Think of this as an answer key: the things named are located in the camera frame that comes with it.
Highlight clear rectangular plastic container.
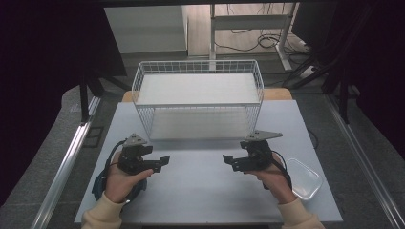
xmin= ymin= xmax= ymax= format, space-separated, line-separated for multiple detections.
xmin=285 ymin=157 xmax=323 ymax=201

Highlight black metal stand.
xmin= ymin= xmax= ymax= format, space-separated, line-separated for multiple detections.
xmin=286 ymin=47 xmax=354 ymax=125
xmin=79 ymin=71 xmax=132 ymax=124

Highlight black floor cables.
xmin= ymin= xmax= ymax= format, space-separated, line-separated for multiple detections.
xmin=214 ymin=3 xmax=309 ymax=53

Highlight white wire two-tier rack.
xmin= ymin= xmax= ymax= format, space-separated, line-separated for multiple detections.
xmin=131 ymin=59 xmax=266 ymax=141

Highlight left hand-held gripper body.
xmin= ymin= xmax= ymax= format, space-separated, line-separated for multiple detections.
xmin=117 ymin=133 xmax=153 ymax=176

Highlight person's right hand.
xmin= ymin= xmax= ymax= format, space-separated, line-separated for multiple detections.
xmin=245 ymin=154 xmax=298 ymax=205

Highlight left hand-held gripper cable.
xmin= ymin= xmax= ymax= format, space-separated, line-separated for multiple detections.
xmin=106 ymin=139 xmax=128 ymax=170

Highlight hand-held gripper cable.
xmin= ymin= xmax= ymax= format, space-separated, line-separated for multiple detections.
xmin=106 ymin=139 xmax=128 ymax=170
xmin=270 ymin=151 xmax=293 ymax=192

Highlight thin black cable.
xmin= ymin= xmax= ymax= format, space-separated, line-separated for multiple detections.
xmin=307 ymin=128 xmax=319 ymax=151

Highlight white cabinet panel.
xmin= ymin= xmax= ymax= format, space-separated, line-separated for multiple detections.
xmin=104 ymin=5 xmax=189 ymax=55

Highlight white power strip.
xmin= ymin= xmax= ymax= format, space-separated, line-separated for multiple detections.
xmin=298 ymin=65 xmax=317 ymax=80

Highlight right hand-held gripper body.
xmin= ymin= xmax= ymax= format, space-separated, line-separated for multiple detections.
xmin=245 ymin=130 xmax=284 ymax=172

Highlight aluminium floor rail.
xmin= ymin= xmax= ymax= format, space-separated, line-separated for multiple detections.
xmin=30 ymin=94 xmax=103 ymax=229
xmin=324 ymin=94 xmax=405 ymax=229

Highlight pale blue table mat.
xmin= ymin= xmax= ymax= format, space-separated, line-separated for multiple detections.
xmin=74 ymin=99 xmax=344 ymax=223

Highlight white metal desk frame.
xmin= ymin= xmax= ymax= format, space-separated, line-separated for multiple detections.
xmin=208 ymin=3 xmax=300 ymax=72

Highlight person's left hand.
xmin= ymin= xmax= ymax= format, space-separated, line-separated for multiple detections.
xmin=104 ymin=152 xmax=155 ymax=204

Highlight right hand-held gripper cable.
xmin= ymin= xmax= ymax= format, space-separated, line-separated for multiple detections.
xmin=270 ymin=151 xmax=293 ymax=192

